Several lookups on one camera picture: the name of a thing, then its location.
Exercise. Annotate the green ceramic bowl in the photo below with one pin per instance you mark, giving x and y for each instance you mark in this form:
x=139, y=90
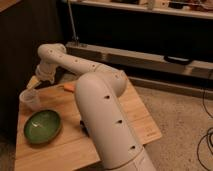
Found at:
x=42, y=127

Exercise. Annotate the orange flat object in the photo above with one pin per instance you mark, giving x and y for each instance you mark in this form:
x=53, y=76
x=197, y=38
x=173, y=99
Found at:
x=69, y=87

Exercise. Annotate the thin metal pole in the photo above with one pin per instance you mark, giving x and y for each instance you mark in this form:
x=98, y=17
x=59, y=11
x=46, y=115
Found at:
x=74, y=37

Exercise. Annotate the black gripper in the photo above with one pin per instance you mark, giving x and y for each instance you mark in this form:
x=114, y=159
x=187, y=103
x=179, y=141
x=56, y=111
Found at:
x=84, y=129

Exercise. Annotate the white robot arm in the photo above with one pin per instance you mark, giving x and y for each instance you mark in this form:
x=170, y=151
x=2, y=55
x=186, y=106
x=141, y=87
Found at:
x=97, y=93

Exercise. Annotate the translucent white ceramic cup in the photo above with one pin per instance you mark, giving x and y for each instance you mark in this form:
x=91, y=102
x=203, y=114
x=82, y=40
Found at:
x=31, y=99

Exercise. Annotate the upper wooden shelf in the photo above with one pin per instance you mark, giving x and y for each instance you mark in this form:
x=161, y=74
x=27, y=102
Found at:
x=150, y=7

